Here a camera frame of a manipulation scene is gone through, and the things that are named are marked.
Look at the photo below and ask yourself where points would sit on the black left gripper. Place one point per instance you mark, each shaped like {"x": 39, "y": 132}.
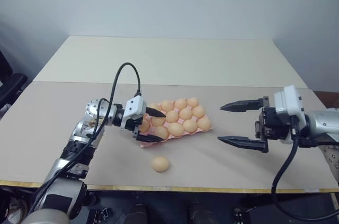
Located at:
{"x": 135, "y": 126}

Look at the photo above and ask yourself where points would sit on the small black bracket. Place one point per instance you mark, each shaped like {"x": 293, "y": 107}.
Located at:
{"x": 102, "y": 215}
{"x": 238, "y": 215}

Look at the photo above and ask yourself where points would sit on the pink egg tray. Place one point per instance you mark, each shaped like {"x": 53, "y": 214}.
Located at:
{"x": 206, "y": 129}

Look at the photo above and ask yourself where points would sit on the tan egg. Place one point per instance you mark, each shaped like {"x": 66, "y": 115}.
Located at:
{"x": 145, "y": 126}
{"x": 172, "y": 116}
{"x": 160, "y": 164}
{"x": 190, "y": 126}
{"x": 155, "y": 106}
{"x": 192, "y": 101}
{"x": 203, "y": 123}
{"x": 167, "y": 105}
{"x": 158, "y": 121}
{"x": 185, "y": 113}
{"x": 162, "y": 132}
{"x": 176, "y": 129}
{"x": 198, "y": 111}
{"x": 180, "y": 103}

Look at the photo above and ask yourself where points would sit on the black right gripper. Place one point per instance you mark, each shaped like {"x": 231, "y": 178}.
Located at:
{"x": 271, "y": 126}

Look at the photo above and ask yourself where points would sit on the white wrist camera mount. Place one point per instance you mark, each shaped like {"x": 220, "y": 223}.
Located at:
{"x": 133, "y": 107}
{"x": 287, "y": 100}

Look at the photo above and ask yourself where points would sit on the dark rounded shape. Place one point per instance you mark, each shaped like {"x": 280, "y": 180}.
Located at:
{"x": 137, "y": 214}

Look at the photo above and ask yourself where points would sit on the black chair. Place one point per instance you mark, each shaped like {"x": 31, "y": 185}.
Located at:
{"x": 13, "y": 82}

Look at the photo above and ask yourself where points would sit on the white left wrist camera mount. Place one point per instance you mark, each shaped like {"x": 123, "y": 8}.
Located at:
{"x": 133, "y": 107}

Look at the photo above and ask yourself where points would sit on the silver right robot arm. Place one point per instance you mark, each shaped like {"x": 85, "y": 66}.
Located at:
{"x": 323, "y": 123}

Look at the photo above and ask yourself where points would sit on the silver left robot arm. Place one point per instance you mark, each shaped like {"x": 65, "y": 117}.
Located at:
{"x": 62, "y": 187}

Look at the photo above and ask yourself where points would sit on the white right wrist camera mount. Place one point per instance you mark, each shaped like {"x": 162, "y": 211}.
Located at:
{"x": 287, "y": 100}

